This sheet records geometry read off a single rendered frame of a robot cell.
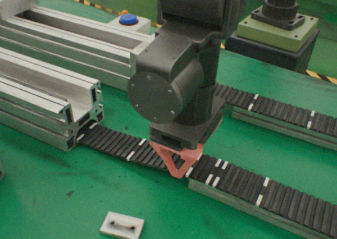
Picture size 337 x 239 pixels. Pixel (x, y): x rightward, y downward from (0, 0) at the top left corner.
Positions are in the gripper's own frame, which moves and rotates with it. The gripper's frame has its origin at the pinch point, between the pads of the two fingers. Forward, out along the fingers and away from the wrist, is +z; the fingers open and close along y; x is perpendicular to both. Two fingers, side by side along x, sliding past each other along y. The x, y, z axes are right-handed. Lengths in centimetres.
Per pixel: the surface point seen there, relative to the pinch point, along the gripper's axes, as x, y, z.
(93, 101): -18.6, -3.0, -2.0
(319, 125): 16.2, -18.2, -0.2
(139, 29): -26.4, -30.5, -2.7
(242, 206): 9.8, 1.9, 2.1
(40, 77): -29.2, -2.3, -3.8
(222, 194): 6.6, 1.3, 2.2
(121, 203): -5.4, 8.7, 3.3
